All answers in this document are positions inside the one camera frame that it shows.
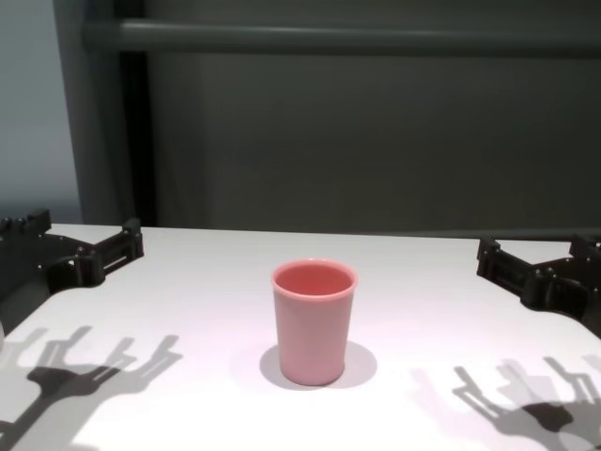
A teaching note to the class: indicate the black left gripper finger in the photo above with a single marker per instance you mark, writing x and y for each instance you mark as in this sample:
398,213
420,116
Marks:
33,223
112,256

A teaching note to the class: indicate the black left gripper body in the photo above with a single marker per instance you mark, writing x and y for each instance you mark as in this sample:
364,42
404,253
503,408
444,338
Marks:
33,263

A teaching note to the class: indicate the thick grey horizontal rail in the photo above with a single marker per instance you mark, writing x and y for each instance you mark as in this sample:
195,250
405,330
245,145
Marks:
328,35

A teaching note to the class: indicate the pink plastic cup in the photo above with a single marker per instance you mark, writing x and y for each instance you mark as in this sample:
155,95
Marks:
312,338

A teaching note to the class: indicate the dark vertical post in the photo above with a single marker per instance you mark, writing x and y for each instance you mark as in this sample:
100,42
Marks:
136,141

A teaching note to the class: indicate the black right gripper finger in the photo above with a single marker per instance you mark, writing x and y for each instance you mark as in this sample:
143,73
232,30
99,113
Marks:
587,251
512,275

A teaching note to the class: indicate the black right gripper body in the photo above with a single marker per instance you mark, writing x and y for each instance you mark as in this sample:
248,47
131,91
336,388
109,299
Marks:
582,291

